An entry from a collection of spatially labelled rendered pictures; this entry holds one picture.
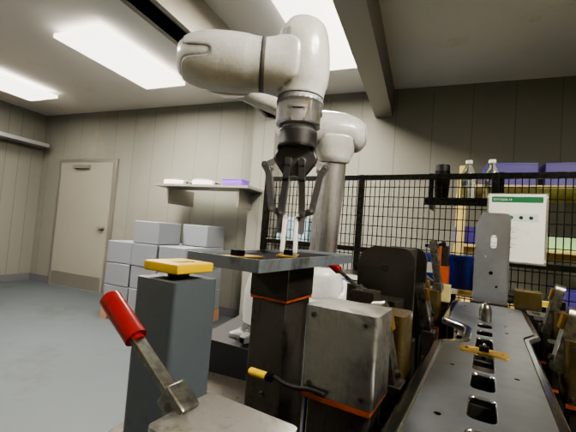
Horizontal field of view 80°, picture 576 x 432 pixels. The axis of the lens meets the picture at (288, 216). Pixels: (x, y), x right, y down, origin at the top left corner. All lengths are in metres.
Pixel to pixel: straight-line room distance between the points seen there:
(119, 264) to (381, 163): 3.33
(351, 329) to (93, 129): 6.58
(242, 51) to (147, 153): 5.25
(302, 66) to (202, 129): 4.69
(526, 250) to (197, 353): 1.56
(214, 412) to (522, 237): 1.63
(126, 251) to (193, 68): 3.93
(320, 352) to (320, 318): 0.04
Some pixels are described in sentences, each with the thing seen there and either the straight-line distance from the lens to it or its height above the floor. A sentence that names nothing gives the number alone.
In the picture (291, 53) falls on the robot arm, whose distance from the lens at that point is 0.68.
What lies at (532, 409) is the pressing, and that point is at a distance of 0.61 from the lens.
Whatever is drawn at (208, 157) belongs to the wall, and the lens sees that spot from 5.15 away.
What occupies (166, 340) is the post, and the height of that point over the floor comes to 1.08.
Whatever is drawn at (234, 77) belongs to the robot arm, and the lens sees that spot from 0.68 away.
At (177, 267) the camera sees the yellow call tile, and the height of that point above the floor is 1.16.
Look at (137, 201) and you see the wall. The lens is 5.87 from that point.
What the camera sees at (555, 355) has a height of 1.01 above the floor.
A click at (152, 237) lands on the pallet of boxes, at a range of 4.24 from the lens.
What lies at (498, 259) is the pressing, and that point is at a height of 1.16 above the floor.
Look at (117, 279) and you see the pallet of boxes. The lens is 4.63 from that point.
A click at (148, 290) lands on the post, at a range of 0.44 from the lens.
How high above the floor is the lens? 1.21
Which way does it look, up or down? 3 degrees up
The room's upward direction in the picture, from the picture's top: 4 degrees clockwise
